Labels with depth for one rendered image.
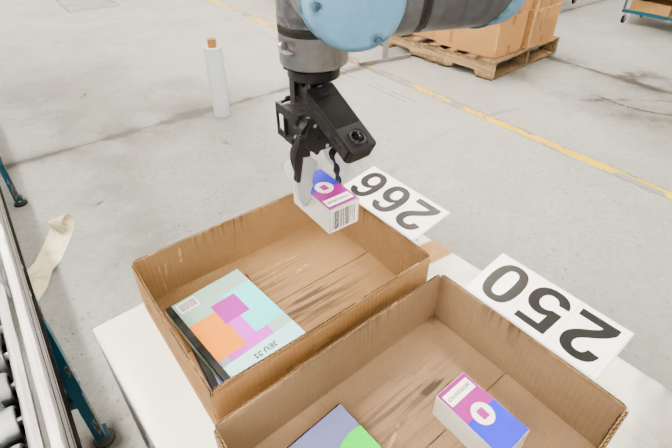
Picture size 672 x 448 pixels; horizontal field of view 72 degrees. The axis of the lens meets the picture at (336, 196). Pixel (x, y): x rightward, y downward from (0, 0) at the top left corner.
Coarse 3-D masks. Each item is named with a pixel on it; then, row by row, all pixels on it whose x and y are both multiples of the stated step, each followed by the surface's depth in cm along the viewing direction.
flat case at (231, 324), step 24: (216, 288) 76; (240, 288) 76; (168, 312) 72; (192, 312) 72; (216, 312) 72; (240, 312) 72; (264, 312) 72; (192, 336) 69; (216, 336) 69; (240, 336) 69; (264, 336) 69; (288, 336) 69; (216, 360) 65; (240, 360) 65
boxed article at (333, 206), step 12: (312, 180) 73; (324, 180) 73; (312, 192) 70; (324, 192) 70; (336, 192) 70; (348, 192) 70; (300, 204) 74; (312, 204) 70; (324, 204) 68; (336, 204) 68; (348, 204) 69; (312, 216) 72; (324, 216) 69; (336, 216) 68; (348, 216) 70; (324, 228) 70; (336, 228) 70
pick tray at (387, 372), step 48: (432, 288) 70; (384, 336) 67; (432, 336) 72; (480, 336) 68; (528, 336) 61; (288, 384) 57; (336, 384) 64; (384, 384) 65; (432, 384) 65; (480, 384) 65; (528, 384) 64; (576, 384) 57; (240, 432) 54; (288, 432) 59; (384, 432) 59; (432, 432) 59; (576, 432) 59
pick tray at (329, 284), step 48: (192, 240) 77; (240, 240) 84; (288, 240) 90; (336, 240) 90; (384, 240) 82; (144, 288) 67; (192, 288) 80; (288, 288) 80; (336, 288) 80; (384, 288) 68; (336, 336) 66; (192, 384) 63; (240, 384) 57
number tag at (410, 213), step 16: (368, 176) 90; (384, 176) 89; (352, 192) 87; (368, 192) 86; (384, 192) 86; (400, 192) 85; (416, 192) 84; (368, 208) 83; (384, 208) 82; (400, 208) 82; (416, 208) 81; (432, 208) 81; (400, 224) 79; (416, 224) 78; (432, 224) 78
